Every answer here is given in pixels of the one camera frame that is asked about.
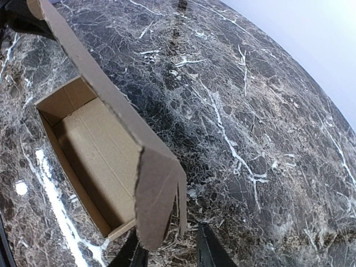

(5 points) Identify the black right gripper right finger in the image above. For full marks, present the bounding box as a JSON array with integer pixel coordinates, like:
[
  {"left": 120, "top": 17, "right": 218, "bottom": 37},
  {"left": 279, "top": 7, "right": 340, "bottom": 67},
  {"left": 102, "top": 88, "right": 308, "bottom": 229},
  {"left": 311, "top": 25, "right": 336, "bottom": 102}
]
[{"left": 197, "top": 222, "right": 237, "bottom": 267}]

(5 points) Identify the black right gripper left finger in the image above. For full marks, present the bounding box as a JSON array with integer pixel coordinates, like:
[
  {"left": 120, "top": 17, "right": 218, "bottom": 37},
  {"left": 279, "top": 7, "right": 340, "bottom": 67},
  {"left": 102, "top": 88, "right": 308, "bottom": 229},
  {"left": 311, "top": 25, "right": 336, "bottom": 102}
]
[{"left": 108, "top": 230, "right": 149, "bottom": 267}]

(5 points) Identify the brown cardboard box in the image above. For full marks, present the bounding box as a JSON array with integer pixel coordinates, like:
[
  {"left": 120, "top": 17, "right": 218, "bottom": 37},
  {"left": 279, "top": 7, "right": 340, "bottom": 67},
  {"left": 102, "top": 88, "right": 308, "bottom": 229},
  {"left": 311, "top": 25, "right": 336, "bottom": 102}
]
[{"left": 27, "top": 1, "right": 187, "bottom": 251}]

